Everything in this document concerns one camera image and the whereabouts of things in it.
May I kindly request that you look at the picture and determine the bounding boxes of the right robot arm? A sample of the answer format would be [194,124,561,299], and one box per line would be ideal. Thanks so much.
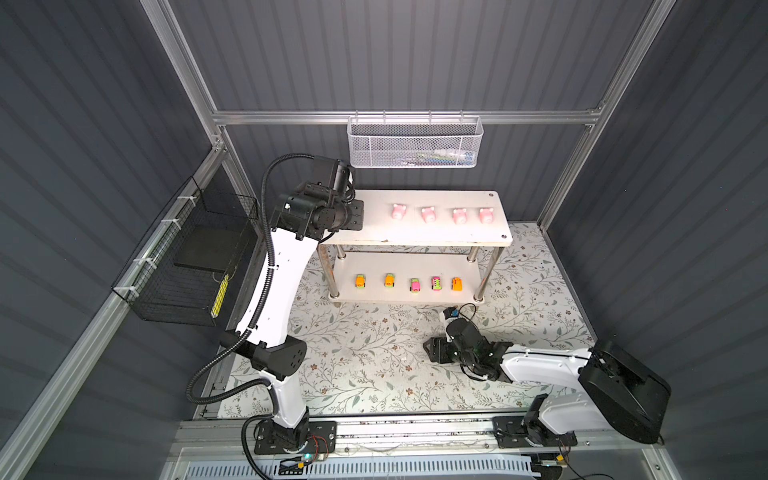
[423,309,671,448]

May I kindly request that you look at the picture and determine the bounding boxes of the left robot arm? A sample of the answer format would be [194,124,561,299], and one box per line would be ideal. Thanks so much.
[185,153,364,450]

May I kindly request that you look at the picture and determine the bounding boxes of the white two-tier shelf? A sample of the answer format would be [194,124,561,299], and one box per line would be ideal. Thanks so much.
[319,190,512,305]

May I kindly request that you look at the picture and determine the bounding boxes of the floral patterned mat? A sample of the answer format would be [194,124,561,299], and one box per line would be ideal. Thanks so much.
[218,223,601,419]

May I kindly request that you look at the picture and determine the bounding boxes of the items in white basket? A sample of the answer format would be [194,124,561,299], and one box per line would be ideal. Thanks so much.
[396,149,476,168]

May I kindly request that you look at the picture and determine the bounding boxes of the yellow green marker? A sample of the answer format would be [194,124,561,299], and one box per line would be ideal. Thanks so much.
[209,274,230,319]

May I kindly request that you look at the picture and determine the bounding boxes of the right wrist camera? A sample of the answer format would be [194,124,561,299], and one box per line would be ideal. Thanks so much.
[442,307,459,322]

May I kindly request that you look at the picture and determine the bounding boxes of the white wire mesh basket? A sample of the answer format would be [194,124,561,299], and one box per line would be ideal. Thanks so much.
[346,115,484,169]

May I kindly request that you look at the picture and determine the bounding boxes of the black wire basket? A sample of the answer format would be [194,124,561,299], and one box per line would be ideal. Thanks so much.
[112,178,258,328]

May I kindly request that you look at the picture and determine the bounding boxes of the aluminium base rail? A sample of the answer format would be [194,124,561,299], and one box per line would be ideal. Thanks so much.
[161,410,679,480]

